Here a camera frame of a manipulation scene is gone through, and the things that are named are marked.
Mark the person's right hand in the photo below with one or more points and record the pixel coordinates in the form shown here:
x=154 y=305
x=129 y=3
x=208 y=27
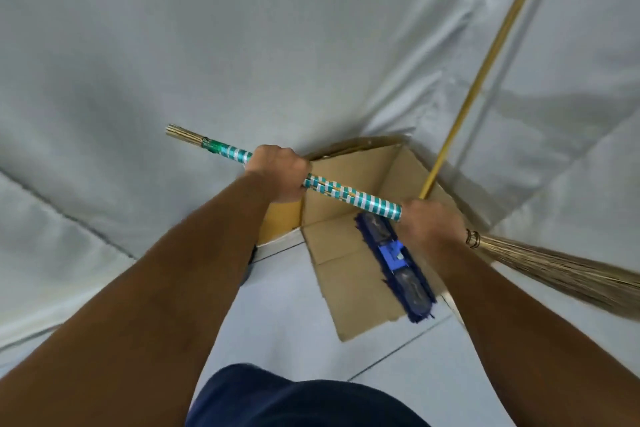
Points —
x=432 y=229

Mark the person's left hand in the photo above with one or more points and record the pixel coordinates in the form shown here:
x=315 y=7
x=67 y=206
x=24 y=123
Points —
x=280 y=174

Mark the person's right forearm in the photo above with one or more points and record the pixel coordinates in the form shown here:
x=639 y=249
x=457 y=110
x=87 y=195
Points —
x=530 y=356

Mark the person's left forearm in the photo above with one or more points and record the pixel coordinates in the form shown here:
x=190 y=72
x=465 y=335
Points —
x=140 y=321

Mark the dark grey round bin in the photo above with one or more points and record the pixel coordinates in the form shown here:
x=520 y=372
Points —
x=248 y=266

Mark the brown cardboard sheet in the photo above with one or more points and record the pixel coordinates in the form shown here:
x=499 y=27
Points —
x=350 y=281

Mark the blue shirt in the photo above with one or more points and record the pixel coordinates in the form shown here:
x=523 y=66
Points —
x=300 y=401

